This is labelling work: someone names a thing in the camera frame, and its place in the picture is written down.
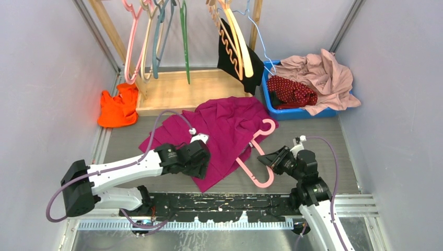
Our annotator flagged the wooden hanger rack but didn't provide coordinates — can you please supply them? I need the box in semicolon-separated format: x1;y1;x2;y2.
90;1;251;116

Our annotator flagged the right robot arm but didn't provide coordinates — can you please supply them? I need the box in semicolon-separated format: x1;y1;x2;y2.
257;146;354;250

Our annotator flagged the pink plastic hanger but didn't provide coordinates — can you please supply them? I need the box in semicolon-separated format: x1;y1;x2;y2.
122;0;153;84

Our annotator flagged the black skirt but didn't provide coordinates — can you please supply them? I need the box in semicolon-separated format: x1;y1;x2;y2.
217;18;265;96

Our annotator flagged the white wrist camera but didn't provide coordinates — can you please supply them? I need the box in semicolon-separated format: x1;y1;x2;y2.
290;135;307;156
190;133;209;144

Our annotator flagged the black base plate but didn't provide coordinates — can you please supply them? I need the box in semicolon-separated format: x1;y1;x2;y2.
119;192;324;224

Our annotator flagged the green hanger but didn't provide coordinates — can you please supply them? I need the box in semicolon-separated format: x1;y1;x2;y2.
180;0;191;85

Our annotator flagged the pink garment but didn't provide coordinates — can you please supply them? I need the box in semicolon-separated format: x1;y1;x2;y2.
266;49;361;116

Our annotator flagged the orange garment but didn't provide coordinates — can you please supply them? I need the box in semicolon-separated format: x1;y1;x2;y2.
97;83;139;128

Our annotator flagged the teal blue hanger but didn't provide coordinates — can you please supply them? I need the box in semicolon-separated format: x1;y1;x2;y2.
151;0;177;79

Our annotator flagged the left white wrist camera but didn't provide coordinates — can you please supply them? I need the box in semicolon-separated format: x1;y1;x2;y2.
190;133;209;144

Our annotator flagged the light blue hanger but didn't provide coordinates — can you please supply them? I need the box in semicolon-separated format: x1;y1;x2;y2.
216;1;270;60

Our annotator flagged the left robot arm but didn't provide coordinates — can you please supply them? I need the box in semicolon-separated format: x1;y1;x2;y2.
61;134;211;218

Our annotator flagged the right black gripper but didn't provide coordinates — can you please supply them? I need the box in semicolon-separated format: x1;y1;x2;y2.
258;145;304;181

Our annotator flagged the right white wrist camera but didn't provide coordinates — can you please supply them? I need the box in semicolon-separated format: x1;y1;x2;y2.
290;135;307;156

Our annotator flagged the cream hanger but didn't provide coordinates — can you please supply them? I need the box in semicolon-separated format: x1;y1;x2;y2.
140;1;165;83

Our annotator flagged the magenta skirt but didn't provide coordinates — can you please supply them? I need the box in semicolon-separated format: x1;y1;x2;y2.
138;97;270;192

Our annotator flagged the light wooden hanger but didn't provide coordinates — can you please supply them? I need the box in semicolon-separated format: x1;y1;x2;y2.
218;1;254;77

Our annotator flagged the red dotted garment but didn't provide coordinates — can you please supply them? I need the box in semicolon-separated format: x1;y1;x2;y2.
266;75;318;110

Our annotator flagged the aluminium rail frame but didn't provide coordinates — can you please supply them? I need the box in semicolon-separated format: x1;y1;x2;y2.
75;195;379;232

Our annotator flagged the blue plastic bin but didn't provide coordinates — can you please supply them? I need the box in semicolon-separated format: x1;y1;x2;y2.
262;56;361;121

